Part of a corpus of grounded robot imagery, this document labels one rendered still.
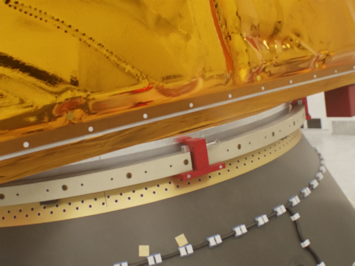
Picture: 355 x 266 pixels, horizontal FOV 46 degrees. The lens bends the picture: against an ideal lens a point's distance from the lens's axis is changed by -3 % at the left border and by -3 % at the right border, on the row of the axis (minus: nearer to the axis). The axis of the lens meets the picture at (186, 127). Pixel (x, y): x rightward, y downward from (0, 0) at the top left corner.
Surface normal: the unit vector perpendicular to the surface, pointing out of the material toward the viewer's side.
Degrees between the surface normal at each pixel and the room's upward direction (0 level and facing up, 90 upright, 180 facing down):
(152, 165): 90
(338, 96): 90
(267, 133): 90
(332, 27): 91
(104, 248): 62
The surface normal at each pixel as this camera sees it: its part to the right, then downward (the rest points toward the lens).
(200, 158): 0.48, 0.06
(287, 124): 0.80, -0.04
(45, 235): -0.05, -0.33
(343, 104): -0.75, 0.21
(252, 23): 0.73, 0.24
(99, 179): 0.22, 0.11
